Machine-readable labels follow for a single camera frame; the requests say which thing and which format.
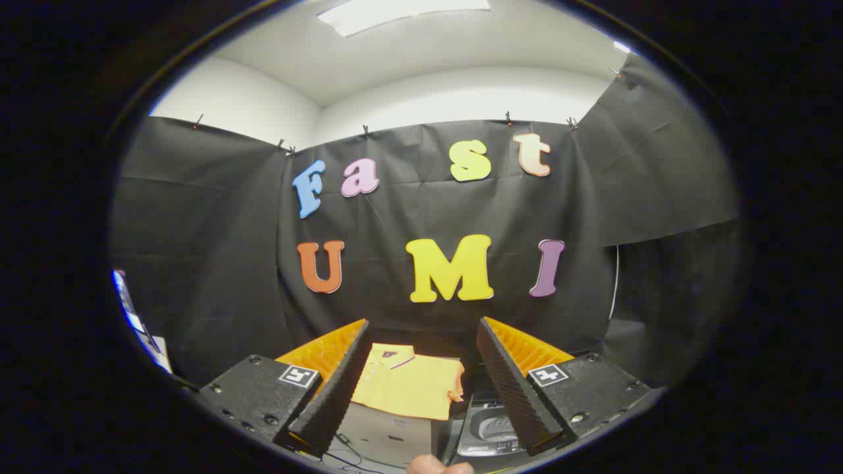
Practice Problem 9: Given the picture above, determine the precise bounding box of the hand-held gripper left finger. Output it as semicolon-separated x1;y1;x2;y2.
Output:
196;319;372;460

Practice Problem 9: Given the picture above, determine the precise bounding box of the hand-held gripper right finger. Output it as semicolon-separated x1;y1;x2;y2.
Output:
476;316;654;457

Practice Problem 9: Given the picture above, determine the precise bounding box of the grey washing machine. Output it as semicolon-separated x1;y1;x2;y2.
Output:
451;392;528;458

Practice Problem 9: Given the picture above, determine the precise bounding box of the orange polo shirt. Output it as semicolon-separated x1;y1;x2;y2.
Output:
350;343;466;421

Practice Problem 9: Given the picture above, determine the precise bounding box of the grey cabinet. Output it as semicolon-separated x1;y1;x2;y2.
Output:
336;402;456;469

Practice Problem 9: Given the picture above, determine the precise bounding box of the row of black cloth clips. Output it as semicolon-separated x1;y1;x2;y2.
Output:
191;66;624;159

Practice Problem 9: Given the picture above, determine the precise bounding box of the ceiling light panel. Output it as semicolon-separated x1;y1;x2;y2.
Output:
317;0;492;38

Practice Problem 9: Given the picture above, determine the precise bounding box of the black cable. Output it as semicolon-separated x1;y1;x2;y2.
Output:
326;431;373;472

